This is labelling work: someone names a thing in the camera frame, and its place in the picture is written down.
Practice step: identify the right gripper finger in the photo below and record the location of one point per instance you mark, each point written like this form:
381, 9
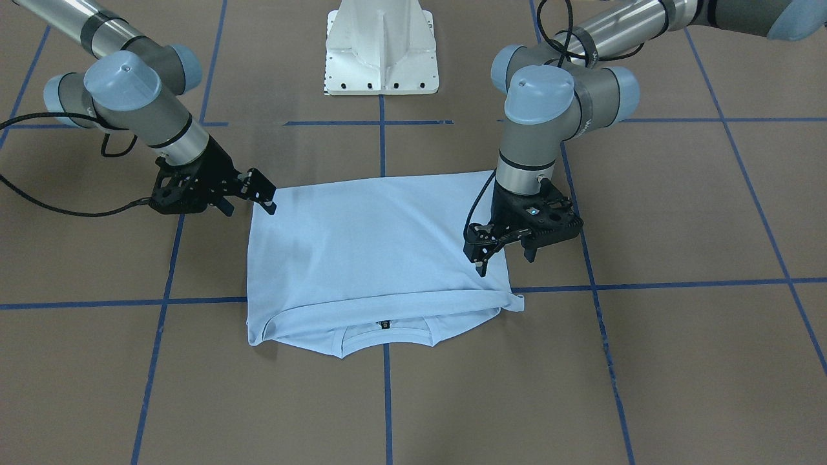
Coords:
225, 206
257, 188

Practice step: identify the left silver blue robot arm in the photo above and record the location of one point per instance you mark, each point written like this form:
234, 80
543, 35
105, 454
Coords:
568, 85

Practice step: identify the light blue t-shirt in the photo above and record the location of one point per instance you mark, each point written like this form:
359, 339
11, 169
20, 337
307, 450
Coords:
343, 266

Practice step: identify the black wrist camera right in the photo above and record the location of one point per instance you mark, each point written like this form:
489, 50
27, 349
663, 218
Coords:
171, 193

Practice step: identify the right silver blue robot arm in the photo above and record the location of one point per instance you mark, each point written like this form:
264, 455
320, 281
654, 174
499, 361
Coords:
134, 85

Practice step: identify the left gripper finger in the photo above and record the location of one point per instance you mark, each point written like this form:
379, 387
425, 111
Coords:
482, 242
530, 253

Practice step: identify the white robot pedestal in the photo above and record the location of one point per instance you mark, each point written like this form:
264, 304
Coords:
380, 48

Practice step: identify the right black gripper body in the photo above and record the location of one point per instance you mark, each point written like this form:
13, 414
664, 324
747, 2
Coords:
215, 166

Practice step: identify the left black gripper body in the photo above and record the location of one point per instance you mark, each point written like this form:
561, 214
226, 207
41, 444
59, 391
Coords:
503, 208

